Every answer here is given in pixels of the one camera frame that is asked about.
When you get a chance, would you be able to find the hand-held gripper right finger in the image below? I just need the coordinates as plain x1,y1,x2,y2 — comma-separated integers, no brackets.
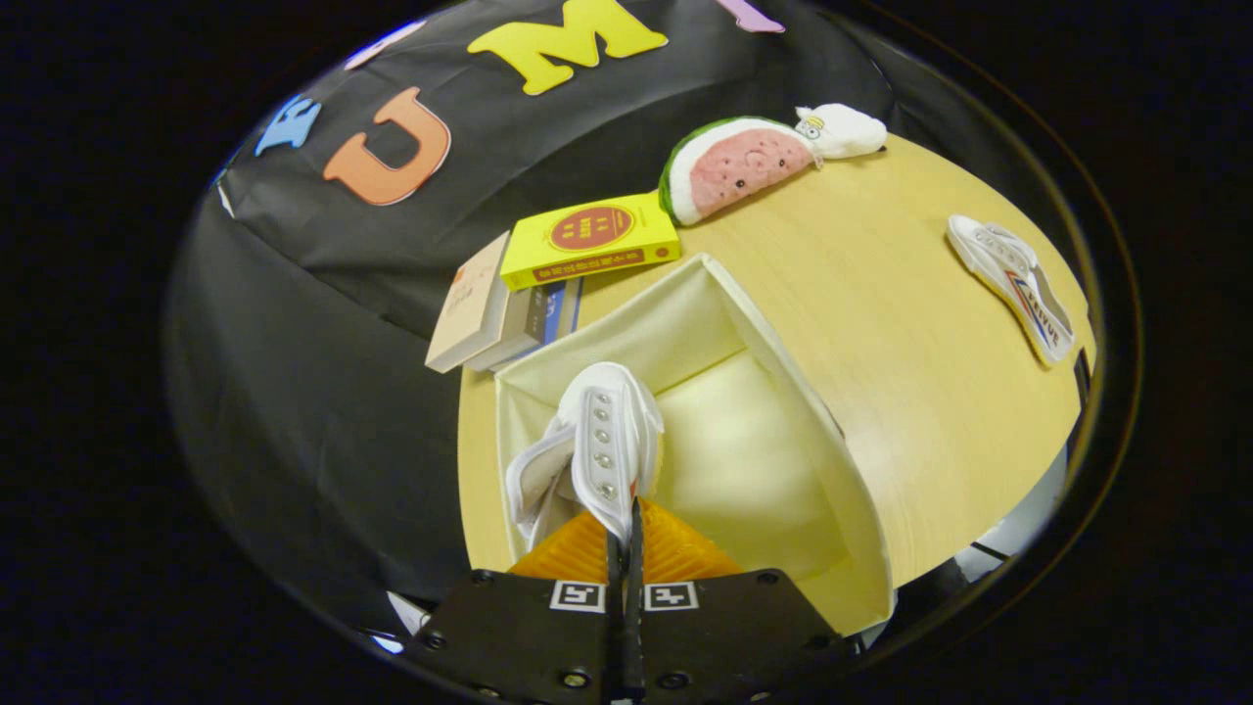
626,497,853,705

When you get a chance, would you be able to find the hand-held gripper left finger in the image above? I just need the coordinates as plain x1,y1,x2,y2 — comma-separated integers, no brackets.
401,499,627,705

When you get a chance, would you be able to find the beige storage box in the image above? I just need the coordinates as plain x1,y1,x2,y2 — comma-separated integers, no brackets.
494,253,897,635

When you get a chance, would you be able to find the white canvas shoe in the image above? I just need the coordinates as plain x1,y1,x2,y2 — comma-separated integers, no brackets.
946,213,1076,368
504,361,665,554

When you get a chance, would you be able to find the black backdrop cloth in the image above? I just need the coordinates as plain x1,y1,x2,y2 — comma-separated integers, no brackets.
166,0,1088,628

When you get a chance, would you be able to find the grey book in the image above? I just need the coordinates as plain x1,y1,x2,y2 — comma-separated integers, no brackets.
465,284,549,371

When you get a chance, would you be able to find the beige book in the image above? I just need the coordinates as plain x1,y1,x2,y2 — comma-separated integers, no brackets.
426,232,512,373

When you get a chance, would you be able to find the blue book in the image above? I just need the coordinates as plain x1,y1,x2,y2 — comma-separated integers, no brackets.
489,277,583,373

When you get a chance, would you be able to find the yellow book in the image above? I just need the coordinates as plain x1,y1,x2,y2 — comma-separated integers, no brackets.
500,192,681,292

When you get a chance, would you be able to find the watermelon slice plush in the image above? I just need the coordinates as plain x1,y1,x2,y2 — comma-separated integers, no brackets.
659,116,818,227

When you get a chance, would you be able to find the white plush toy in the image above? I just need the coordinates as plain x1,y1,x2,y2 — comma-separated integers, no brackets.
795,103,888,161

